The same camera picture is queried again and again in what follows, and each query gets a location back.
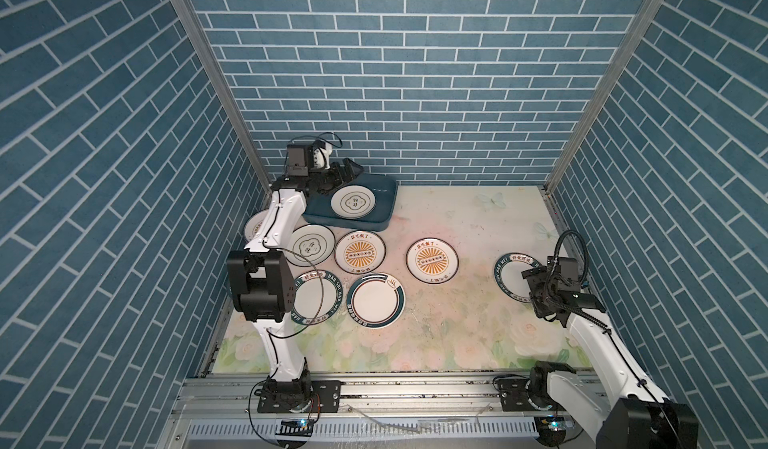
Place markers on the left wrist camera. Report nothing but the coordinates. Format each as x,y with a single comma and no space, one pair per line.
304,158

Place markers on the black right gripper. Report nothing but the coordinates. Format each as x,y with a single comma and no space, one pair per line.
535,276

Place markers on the teal plastic bin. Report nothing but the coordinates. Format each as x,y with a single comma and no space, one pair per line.
385,190

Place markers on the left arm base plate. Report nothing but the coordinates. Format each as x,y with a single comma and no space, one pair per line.
327,396

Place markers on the green striped rim plate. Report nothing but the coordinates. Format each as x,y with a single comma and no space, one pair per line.
376,300

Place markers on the orange sunburst plate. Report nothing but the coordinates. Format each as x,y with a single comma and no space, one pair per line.
360,252
432,261
253,225

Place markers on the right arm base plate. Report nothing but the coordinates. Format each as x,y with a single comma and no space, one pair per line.
513,393

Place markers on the aluminium mounting rail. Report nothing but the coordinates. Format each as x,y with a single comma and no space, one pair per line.
398,410

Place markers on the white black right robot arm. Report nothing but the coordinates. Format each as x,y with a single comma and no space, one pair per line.
634,412

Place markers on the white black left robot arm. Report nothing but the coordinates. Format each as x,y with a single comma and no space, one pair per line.
261,282

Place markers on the green lettered rim plate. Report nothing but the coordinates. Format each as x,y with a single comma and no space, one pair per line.
319,296
507,274

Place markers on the white plate green flower outline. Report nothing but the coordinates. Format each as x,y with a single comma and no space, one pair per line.
310,245

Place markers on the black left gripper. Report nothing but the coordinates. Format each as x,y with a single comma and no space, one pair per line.
340,180

